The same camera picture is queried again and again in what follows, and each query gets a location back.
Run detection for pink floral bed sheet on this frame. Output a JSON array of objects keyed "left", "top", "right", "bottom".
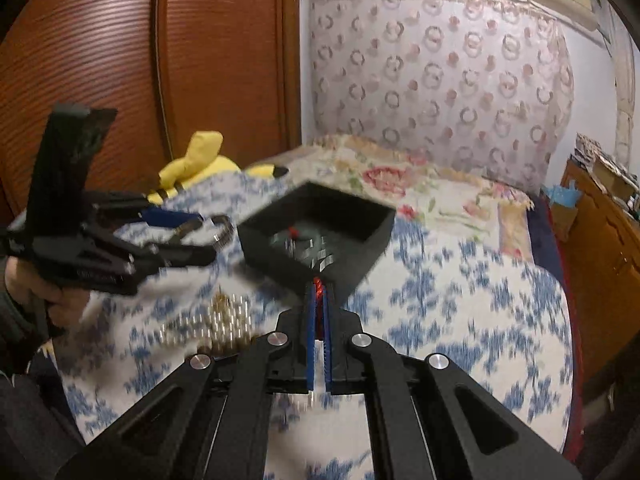
[{"left": 248, "top": 134, "right": 537, "bottom": 264}]

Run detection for person's left hand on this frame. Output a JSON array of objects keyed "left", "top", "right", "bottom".
[{"left": 4, "top": 259, "right": 92, "bottom": 337}]

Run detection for brown wooden wardrobe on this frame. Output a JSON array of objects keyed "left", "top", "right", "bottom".
[{"left": 0, "top": 0, "right": 302, "bottom": 226}]

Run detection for clutter of small boxes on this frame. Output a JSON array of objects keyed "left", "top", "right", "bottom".
[{"left": 574, "top": 132, "right": 640, "bottom": 221}]

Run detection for silver jewelry with red bead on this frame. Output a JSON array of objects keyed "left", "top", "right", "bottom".
[{"left": 269, "top": 226, "right": 337, "bottom": 272}]

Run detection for person's left forearm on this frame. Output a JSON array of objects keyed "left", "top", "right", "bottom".
[{"left": 0, "top": 282, "right": 53, "bottom": 378}]

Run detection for black jewelry box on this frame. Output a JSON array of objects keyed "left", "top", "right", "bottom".
[{"left": 237, "top": 181, "right": 397, "bottom": 297}]

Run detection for blue floral white blanket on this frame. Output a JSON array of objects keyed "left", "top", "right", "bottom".
[{"left": 54, "top": 169, "right": 577, "bottom": 480}]

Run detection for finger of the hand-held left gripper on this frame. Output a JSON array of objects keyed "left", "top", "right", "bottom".
[
  {"left": 90, "top": 191, "right": 205, "bottom": 241},
  {"left": 125, "top": 241, "right": 219, "bottom": 272}
]

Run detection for yellow plush toy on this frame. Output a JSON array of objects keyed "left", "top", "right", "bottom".
[{"left": 148, "top": 130, "right": 289, "bottom": 206}]

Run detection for cardboard box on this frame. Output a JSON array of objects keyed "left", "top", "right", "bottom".
[{"left": 549, "top": 199, "right": 582, "bottom": 242}]

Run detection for dark blue mattress cover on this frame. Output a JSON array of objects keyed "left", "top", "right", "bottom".
[{"left": 522, "top": 194, "right": 587, "bottom": 461}]

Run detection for circle patterned curtain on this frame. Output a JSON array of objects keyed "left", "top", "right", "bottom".
[{"left": 306, "top": 0, "right": 576, "bottom": 196}]

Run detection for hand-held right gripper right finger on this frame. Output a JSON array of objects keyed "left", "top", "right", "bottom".
[{"left": 322, "top": 284, "right": 585, "bottom": 480}]

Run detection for blue paper item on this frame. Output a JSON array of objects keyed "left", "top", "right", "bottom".
[{"left": 541, "top": 181, "right": 584, "bottom": 209}]

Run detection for brown wooden cabinet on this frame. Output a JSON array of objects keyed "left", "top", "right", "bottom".
[{"left": 547, "top": 159, "right": 640, "bottom": 391}]

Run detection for person's dark clothing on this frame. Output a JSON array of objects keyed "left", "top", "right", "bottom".
[{"left": 0, "top": 347, "right": 88, "bottom": 480}]

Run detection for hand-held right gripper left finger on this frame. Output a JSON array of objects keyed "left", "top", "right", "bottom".
[{"left": 52, "top": 282, "right": 321, "bottom": 480}]

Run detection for silver ring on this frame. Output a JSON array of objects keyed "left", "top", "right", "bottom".
[{"left": 210, "top": 215, "right": 236, "bottom": 252}]

